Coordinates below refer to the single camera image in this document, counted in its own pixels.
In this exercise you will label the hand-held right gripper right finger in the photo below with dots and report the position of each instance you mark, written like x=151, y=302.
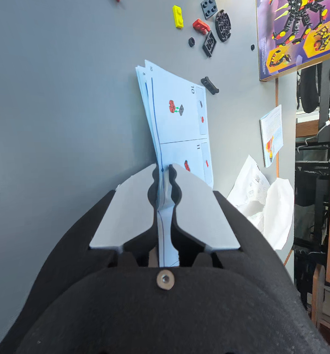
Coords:
x=206, y=218

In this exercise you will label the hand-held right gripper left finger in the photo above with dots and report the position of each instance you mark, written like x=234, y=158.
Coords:
x=123, y=215

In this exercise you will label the light blue instruction booklet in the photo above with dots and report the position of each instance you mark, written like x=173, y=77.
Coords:
x=176, y=124

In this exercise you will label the torn white paper bag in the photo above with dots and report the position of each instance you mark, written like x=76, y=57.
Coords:
x=275, y=210

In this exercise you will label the small folded leaflet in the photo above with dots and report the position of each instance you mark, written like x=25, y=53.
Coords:
x=271, y=132

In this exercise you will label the black office chair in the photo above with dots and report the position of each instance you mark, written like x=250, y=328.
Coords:
x=311, y=193

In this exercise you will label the black toy clip piece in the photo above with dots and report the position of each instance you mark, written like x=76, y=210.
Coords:
x=209, y=85

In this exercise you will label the black backpack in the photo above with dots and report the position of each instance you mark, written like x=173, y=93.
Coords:
x=307, y=88

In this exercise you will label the black square toy plate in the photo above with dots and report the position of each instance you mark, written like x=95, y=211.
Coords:
x=209, y=8
x=209, y=43

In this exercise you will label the small red toy piece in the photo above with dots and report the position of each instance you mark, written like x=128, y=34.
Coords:
x=201, y=26

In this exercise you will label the round black toy plate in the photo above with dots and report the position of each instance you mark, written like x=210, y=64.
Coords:
x=223, y=25

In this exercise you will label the small yellow toy plate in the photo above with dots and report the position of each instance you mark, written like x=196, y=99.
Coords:
x=178, y=16

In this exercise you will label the purple yellow toy set box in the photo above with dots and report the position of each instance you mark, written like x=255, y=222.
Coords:
x=292, y=27

